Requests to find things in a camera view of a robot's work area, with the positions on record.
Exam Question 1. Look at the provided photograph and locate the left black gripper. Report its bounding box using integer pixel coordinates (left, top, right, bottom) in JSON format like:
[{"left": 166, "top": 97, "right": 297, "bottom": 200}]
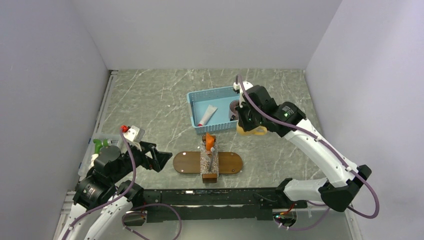
[{"left": 110, "top": 139, "right": 172, "bottom": 183}]

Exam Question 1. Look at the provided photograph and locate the yellow mug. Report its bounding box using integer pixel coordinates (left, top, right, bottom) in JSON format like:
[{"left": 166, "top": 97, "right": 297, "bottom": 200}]
[{"left": 236, "top": 125, "right": 268, "bottom": 136}]

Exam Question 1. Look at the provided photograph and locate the purple mug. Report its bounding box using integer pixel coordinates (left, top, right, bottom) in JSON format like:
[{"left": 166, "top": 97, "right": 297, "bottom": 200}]
[{"left": 228, "top": 100, "right": 239, "bottom": 121}]

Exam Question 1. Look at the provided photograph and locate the orange toothpaste tube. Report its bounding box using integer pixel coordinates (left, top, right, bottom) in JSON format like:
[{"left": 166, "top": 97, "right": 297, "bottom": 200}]
[{"left": 202, "top": 132, "right": 216, "bottom": 151}]

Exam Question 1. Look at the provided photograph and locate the clear acrylic toothbrush holder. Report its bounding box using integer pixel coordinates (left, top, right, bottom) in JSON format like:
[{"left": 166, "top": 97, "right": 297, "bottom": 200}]
[{"left": 199, "top": 133, "right": 219, "bottom": 184}]

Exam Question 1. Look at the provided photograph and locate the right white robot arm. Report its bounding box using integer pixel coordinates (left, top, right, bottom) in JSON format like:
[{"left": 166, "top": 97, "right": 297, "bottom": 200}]
[{"left": 233, "top": 81, "right": 372, "bottom": 212}]

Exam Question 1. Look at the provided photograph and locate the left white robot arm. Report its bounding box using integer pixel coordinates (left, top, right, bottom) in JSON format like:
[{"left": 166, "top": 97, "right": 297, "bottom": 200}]
[{"left": 58, "top": 141, "right": 173, "bottom": 240}]

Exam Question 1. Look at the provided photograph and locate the brown oval wooden tray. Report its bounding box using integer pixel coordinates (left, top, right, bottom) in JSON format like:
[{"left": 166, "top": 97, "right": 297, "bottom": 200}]
[{"left": 172, "top": 151, "right": 243, "bottom": 174}]

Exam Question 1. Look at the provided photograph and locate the white red toothpaste tube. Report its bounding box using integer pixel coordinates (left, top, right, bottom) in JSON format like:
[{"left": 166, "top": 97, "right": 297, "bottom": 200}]
[{"left": 197, "top": 105, "right": 218, "bottom": 127}]

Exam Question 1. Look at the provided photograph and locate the blue plastic basket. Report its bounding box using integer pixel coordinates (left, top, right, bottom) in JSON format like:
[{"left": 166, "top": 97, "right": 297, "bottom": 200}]
[{"left": 186, "top": 86, "right": 239, "bottom": 135}]

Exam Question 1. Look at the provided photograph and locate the green white object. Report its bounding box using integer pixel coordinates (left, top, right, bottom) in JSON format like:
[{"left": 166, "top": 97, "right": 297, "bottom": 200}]
[{"left": 90, "top": 138, "right": 112, "bottom": 164}]

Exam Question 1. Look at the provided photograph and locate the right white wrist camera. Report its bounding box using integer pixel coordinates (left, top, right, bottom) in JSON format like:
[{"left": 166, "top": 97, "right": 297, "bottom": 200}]
[{"left": 232, "top": 81, "right": 254, "bottom": 102}]

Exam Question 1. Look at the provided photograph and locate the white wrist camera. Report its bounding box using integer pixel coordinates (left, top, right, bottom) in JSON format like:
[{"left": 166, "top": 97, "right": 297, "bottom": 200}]
[
  {"left": 120, "top": 125, "right": 145, "bottom": 151},
  {"left": 232, "top": 81, "right": 254, "bottom": 102}
]

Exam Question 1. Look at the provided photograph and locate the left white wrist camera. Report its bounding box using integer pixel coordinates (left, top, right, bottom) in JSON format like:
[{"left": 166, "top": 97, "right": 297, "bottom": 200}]
[{"left": 120, "top": 125, "right": 145, "bottom": 151}]

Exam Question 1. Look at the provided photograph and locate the black base frame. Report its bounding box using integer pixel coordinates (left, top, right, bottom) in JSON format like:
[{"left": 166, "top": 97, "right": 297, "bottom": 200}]
[{"left": 132, "top": 187, "right": 308, "bottom": 223}]

